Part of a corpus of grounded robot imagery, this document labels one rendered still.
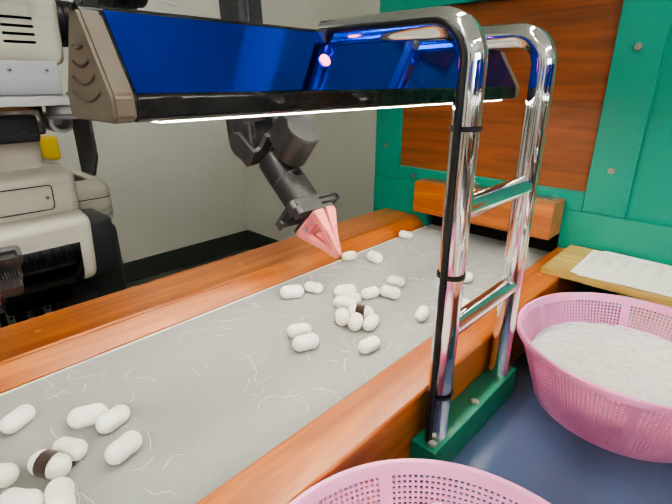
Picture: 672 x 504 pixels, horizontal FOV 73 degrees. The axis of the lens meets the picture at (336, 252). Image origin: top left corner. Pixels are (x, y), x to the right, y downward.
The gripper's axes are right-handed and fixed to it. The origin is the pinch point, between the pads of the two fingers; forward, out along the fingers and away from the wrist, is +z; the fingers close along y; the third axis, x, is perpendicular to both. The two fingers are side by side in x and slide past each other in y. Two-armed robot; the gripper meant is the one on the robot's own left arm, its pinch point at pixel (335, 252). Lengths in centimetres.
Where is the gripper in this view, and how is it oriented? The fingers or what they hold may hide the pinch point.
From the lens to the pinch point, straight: 71.6
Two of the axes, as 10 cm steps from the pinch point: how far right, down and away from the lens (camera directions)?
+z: 5.4, 8.0, -2.5
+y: 6.9, -2.5, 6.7
